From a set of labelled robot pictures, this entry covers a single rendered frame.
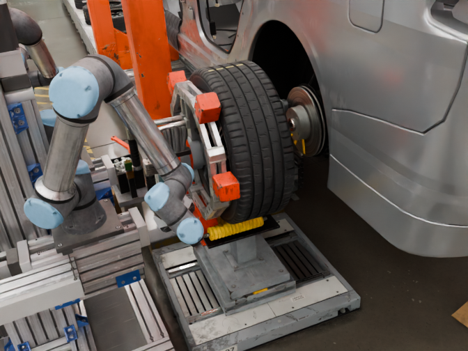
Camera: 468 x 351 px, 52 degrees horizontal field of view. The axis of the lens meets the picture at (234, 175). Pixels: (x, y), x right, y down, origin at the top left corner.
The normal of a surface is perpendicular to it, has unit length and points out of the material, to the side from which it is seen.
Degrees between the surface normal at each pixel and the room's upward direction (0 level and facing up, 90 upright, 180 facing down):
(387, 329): 0
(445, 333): 0
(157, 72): 90
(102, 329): 0
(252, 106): 42
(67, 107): 83
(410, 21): 90
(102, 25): 90
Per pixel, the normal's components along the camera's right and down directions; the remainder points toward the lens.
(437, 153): -0.70, 0.40
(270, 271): -0.07, -0.86
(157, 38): 0.37, 0.45
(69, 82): -0.16, 0.41
